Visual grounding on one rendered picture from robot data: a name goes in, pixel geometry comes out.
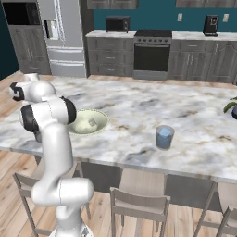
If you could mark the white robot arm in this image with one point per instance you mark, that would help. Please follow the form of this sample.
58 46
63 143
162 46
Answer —
57 148

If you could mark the grey ice cube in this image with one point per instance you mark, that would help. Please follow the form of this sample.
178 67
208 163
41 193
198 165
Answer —
92 122

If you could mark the pale green bowl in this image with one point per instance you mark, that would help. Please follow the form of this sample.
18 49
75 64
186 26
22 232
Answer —
82 125

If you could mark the glass of water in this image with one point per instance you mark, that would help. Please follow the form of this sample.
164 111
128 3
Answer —
165 140

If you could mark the grey base drawer cabinets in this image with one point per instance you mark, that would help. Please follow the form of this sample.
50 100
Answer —
109 57

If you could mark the black and silver stove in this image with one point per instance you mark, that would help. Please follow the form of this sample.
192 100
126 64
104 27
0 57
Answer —
152 57

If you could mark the beige wooden stool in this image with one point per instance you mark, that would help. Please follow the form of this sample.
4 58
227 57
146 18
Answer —
227 197
140 203
23 185

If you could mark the silver fridge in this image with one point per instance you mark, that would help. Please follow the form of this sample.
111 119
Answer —
66 46

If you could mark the black microwave oven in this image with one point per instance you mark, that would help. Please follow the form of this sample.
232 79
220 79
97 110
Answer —
117 24

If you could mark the grey island base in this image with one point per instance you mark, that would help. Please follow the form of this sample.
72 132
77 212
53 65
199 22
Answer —
185 191

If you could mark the grey base door cabinets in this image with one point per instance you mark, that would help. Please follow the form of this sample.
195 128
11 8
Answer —
203 61

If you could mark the green plant in dark pot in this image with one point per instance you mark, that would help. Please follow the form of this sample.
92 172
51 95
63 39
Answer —
230 106

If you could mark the grey tall cupboard with oven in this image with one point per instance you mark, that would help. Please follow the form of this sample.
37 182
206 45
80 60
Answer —
29 49

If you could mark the black coffee machine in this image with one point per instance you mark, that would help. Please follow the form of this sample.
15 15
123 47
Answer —
211 24

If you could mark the grey wall cupboards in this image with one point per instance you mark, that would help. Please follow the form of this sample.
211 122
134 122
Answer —
206 3
112 3

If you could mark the beige wall socket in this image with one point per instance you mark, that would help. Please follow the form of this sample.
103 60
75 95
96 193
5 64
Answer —
179 17
226 17

